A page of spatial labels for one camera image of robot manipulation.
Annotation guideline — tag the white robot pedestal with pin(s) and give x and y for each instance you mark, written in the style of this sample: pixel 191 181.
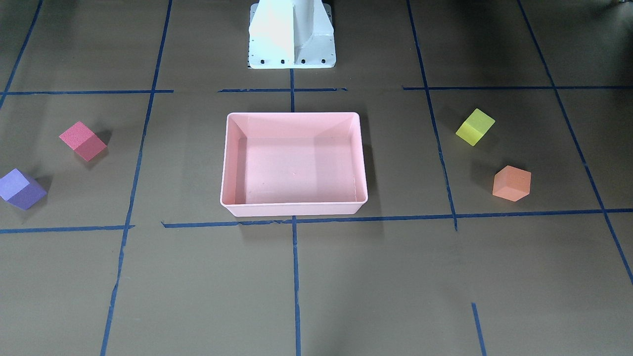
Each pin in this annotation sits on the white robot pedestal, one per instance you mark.
pixel 291 34

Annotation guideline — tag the orange foam block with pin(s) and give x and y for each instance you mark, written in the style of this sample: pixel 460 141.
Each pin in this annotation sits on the orange foam block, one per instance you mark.
pixel 512 183

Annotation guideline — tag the yellow foam block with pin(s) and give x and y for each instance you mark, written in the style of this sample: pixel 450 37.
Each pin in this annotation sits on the yellow foam block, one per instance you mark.
pixel 475 127

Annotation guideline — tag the purple foam block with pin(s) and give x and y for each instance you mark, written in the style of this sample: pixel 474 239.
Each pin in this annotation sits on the purple foam block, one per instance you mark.
pixel 21 190

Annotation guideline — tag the pink plastic bin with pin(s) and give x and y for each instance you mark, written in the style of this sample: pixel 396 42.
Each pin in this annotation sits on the pink plastic bin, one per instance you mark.
pixel 293 164

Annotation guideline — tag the red foam block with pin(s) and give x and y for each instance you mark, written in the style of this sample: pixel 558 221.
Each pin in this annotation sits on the red foam block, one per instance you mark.
pixel 83 141

